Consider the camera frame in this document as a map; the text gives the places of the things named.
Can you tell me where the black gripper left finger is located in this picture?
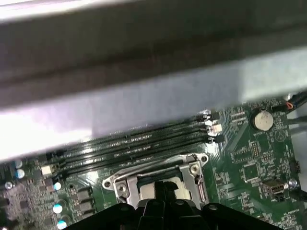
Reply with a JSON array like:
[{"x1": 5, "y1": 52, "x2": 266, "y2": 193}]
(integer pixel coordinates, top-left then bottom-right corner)
[{"x1": 62, "y1": 181, "x2": 166, "y2": 230}]

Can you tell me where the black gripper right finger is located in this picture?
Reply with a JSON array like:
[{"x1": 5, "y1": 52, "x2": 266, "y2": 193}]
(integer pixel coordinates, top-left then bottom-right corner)
[{"x1": 165, "y1": 181, "x2": 284, "y2": 230}]

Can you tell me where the silver topped CPU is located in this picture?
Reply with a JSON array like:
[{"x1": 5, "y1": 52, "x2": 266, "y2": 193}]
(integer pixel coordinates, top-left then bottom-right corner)
[{"x1": 138, "y1": 176, "x2": 190, "y2": 201}]

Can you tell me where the metal socket cover frame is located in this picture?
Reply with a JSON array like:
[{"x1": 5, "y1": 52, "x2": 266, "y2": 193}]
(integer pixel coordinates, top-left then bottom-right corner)
[{"x1": 116, "y1": 160, "x2": 202, "y2": 207}]

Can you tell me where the thin wire locking lever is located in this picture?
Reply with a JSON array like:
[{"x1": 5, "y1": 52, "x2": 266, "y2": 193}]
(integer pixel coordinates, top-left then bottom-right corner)
[
  {"x1": 105, "y1": 153, "x2": 196, "y2": 183},
  {"x1": 194, "y1": 174, "x2": 209, "y2": 204}
]

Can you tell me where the CPU socket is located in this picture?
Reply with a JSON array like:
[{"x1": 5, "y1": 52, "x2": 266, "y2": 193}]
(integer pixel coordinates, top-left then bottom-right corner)
[{"x1": 101, "y1": 152, "x2": 210, "y2": 209}]

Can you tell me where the RAM slot with black clips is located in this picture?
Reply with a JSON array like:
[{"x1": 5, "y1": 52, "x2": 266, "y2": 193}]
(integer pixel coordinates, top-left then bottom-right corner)
[
  {"x1": 51, "y1": 135, "x2": 225, "y2": 184},
  {"x1": 47, "y1": 118, "x2": 214, "y2": 160}
]

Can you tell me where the RAM slot with white clips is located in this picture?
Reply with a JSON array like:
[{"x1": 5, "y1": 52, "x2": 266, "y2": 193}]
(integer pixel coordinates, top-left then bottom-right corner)
[
  {"x1": 105, "y1": 109, "x2": 213, "y2": 140},
  {"x1": 40, "y1": 123, "x2": 223, "y2": 177}
]

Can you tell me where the green motherboard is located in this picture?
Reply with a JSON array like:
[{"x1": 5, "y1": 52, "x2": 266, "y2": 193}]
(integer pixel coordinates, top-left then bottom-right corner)
[{"x1": 0, "y1": 99, "x2": 303, "y2": 230}]

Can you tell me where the silver USB port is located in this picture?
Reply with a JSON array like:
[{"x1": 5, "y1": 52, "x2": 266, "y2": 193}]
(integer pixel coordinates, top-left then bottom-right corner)
[{"x1": 262, "y1": 180, "x2": 285, "y2": 196}]

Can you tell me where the round silver coin battery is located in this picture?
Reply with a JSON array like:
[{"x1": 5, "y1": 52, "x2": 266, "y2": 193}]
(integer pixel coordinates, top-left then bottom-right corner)
[{"x1": 249, "y1": 107, "x2": 275, "y2": 131}]

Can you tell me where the black and silver PC case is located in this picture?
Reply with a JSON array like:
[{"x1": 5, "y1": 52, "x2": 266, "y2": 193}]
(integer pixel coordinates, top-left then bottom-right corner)
[{"x1": 0, "y1": 0, "x2": 307, "y2": 166}]

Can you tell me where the black cable with plug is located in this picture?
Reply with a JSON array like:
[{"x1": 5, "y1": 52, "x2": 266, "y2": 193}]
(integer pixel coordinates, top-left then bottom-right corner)
[{"x1": 272, "y1": 90, "x2": 307, "y2": 113}]

